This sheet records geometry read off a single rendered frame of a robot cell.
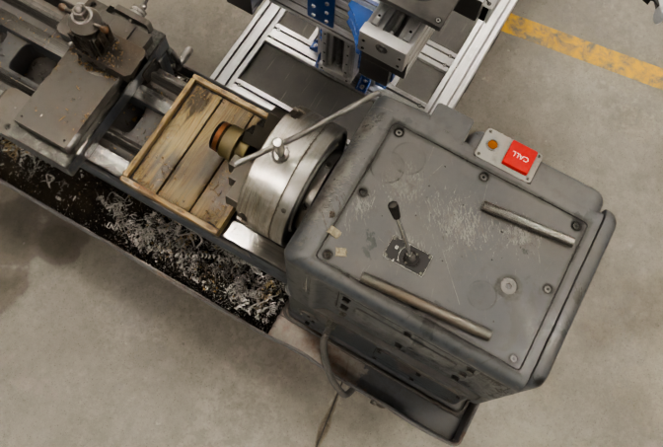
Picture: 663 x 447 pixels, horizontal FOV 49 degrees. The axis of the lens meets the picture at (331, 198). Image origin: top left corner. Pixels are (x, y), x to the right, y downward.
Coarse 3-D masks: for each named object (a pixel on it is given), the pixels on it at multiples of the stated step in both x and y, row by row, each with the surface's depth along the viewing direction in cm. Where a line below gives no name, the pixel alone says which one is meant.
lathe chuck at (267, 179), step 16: (304, 112) 168; (288, 128) 162; (304, 128) 163; (320, 128) 164; (288, 144) 160; (304, 144) 161; (256, 160) 160; (272, 160) 159; (288, 160) 159; (256, 176) 160; (272, 176) 159; (288, 176) 159; (240, 192) 163; (256, 192) 161; (272, 192) 160; (240, 208) 165; (256, 208) 163; (272, 208) 161; (256, 224) 167
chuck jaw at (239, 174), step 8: (232, 160) 173; (232, 168) 173; (240, 168) 172; (248, 168) 172; (232, 176) 171; (240, 176) 171; (232, 184) 173; (240, 184) 170; (232, 192) 169; (232, 200) 169; (240, 216) 170
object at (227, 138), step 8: (216, 128) 174; (224, 128) 174; (232, 128) 174; (240, 128) 175; (216, 136) 174; (224, 136) 173; (232, 136) 173; (240, 136) 173; (216, 144) 174; (224, 144) 173; (232, 144) 172; (240, 144) 174; (248, 144) 174; (224, 152) 174; (232, 152) 173; (240, 152) 174; (248, 152) 179
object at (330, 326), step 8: (328, 320) 191; (328, 328) 190; (328, 336) 190; (320, 344) 192; (328, 360) 196; (328, 368) 198; (328, 376) 200; (336, 384) 203; (344, 392) 208; (352, 392) 214; (384, 408) 262
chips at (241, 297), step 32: (0, 160) 231; (32, 160) 231; (32, 192) 228; (64, 192) 228; (96, 192) 228; (96, 224) 225; (128, 224) 222; (160, 224) 222; (160, 256) 218; (192, 256) 219; (224, 256) 222; (192, 288) 219; (224, 288) 215; (256, 288) 219; (256, 320) 216
